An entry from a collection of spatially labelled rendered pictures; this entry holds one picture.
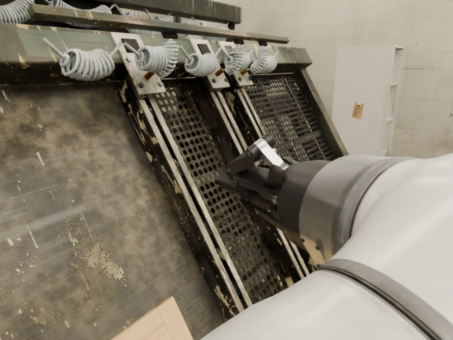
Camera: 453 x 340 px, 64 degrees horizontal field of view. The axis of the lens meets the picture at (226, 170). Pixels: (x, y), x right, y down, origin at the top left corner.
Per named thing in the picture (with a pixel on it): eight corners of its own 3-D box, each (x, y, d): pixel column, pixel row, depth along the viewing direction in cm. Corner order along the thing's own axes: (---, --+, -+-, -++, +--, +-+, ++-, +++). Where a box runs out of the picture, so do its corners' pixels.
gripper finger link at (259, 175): (282, 209, 32) (274, 196, 31) (231, 188, 42) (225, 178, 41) (314, 183, 33) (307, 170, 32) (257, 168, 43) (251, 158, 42)
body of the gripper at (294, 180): (280, 199, 25) (228, 181, 33) (334, 288, 27) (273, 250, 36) (356, 137, 27) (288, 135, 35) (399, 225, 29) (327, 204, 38)
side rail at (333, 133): (371, 253, 202) (391, 249, 195) (284, 78, 208) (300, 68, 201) (375, 247, 208) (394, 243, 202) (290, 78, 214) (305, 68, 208)
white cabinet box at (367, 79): (372, 231, 422) (395, 44, 365) (323, 219, 452) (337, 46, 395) (382, 213, 471) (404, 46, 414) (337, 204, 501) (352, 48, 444)
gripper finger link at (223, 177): (238, 191, 42) (234, 185, 42) (217, 183, 48) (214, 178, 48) (257, 175, 43) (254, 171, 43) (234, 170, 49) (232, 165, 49)
